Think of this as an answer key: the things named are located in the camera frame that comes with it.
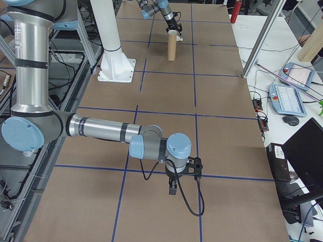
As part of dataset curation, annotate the brown cardboard tube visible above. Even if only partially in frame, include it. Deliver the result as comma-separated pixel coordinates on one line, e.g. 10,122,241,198
167,29,178,62

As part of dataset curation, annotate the white column stand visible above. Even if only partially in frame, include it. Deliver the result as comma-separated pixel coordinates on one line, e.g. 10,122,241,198
89,0,136,84

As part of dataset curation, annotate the red tube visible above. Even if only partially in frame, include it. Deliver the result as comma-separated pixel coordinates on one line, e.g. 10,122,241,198
230,0,242,24

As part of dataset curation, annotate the white desk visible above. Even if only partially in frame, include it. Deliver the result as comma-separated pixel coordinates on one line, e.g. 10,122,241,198
230,14,323,242

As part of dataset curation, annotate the black box with white label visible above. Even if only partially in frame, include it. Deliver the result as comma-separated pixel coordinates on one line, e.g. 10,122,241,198
266,142,299,184

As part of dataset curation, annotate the blue grey teach pendant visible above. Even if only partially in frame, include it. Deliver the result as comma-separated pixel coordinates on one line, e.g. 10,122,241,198
267,83,307,117
278,62,315,92

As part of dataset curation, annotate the black computer mouse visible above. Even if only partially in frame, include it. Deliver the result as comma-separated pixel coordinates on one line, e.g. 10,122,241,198
282,115,300,127

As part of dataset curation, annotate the light wooden plank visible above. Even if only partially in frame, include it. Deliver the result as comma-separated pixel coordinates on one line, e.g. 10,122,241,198
297,21,323,63

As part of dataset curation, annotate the black monitor with stand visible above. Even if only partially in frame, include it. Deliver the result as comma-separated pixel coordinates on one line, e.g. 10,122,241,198
279,117,323,225

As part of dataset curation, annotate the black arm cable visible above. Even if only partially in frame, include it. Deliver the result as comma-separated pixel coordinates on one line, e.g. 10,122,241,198
140,156,205,217

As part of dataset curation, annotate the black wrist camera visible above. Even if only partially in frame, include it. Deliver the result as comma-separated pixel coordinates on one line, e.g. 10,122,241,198
182,156,203,177

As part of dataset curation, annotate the aluminium profile post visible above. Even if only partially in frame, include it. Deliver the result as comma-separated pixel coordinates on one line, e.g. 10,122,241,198
241,0,288,79

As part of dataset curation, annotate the thin blue cable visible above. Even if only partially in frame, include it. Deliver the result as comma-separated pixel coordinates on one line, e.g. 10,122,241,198
298,201,319,242

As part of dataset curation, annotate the metal bar frame with cables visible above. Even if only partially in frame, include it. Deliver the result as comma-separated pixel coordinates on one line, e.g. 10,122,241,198
0,0,103,242

